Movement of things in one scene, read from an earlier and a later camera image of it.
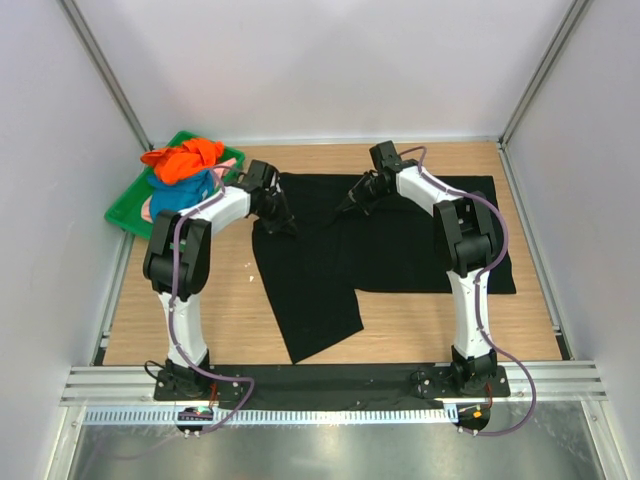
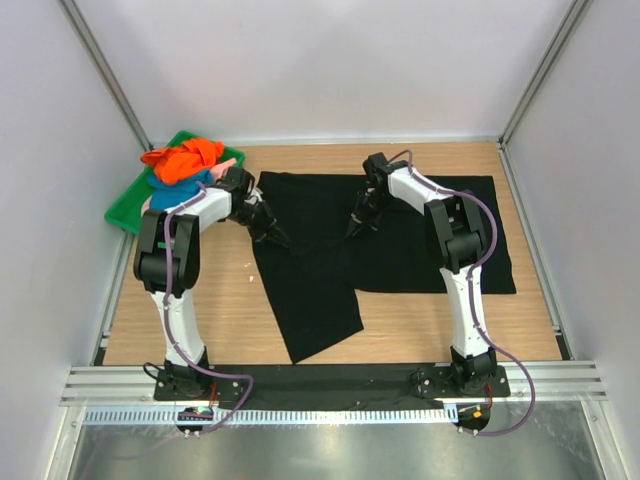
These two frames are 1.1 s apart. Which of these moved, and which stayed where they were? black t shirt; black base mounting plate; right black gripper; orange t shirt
Moved: right black gripper
Stayed: black t shirt; orange t shirt; black base mounting plate
